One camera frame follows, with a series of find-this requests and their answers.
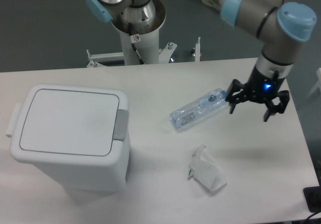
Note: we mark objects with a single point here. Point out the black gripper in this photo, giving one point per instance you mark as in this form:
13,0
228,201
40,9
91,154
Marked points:
259,89

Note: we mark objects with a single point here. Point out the grey trash can push button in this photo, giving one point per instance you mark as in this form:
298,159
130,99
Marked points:
121,125

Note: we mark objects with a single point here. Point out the white plastic trash can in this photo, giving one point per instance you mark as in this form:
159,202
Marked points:
94,173

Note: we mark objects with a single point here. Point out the white trash can lid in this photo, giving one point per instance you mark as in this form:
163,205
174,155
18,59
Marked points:
69,122

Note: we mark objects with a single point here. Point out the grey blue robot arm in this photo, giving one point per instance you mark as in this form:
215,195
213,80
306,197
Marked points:
283,26

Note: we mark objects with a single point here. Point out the clear plastic water bottle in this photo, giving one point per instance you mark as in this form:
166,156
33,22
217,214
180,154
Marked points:
192,112

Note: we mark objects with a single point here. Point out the white furniture piece right edge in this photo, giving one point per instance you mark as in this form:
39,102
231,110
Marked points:
315,90

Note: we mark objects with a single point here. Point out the crumpled white plastic bag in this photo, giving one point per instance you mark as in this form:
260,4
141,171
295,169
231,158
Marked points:
204,169

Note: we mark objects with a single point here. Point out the black device at table edge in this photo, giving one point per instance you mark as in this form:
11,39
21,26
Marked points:
312,197

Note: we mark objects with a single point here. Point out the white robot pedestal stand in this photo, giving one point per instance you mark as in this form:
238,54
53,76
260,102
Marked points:
139,34

